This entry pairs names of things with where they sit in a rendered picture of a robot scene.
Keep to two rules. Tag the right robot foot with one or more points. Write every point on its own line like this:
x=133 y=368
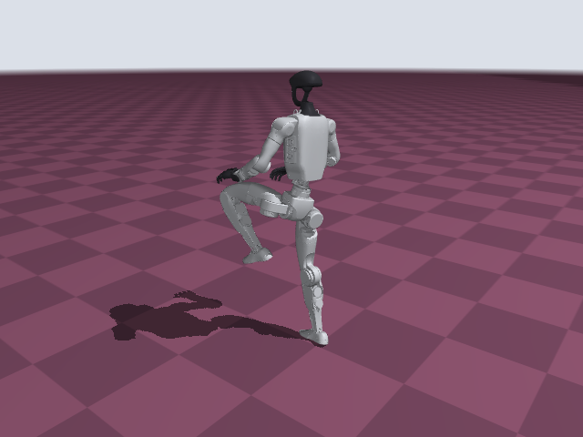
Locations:
x=321 y=337

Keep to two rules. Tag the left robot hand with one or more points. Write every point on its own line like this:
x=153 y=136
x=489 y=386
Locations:
x=228 y=174

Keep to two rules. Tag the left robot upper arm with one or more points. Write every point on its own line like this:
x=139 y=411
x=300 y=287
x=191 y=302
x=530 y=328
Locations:
x=281 y=128

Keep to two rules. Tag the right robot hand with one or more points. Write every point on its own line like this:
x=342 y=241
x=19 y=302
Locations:
x=278 y=172

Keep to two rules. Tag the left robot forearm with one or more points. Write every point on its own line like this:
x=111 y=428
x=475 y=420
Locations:
x=247 y=171

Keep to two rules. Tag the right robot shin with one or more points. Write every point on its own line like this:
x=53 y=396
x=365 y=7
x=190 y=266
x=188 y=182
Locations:
x=313 y=296

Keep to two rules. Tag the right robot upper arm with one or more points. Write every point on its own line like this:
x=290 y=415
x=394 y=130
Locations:
x=333 y=154

